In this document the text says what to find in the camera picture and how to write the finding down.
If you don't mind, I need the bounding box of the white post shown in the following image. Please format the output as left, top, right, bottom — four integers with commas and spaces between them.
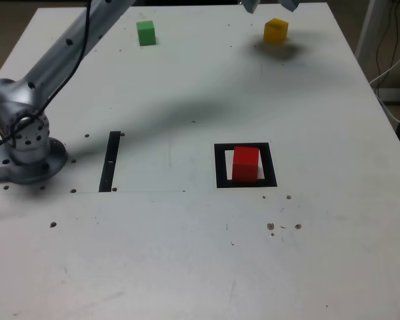
354, 0, 393, 79

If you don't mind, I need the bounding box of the green cube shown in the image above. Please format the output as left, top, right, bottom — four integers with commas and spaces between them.
135, 20, 157, 47

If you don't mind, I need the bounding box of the yellow cube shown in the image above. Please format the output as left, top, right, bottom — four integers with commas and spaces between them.
263, 18, 290, 45

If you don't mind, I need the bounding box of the black hanging cable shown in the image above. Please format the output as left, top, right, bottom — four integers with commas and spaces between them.
375, 0, 400, 77

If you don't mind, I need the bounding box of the white cable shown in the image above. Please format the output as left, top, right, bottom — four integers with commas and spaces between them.
369, 43, 400, 127

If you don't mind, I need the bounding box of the red cube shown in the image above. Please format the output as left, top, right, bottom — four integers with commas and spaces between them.
231, 145, 261, 183

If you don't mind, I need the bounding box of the black tape strip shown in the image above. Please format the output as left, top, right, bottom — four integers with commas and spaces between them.
98, 130, 122, 193

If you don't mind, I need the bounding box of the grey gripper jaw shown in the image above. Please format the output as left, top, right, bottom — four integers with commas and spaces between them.
241, 0, 261, 15
277, 0, 301, 13

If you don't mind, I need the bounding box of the black tape square outline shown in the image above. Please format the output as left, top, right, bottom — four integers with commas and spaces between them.
213, 141, 279, 189

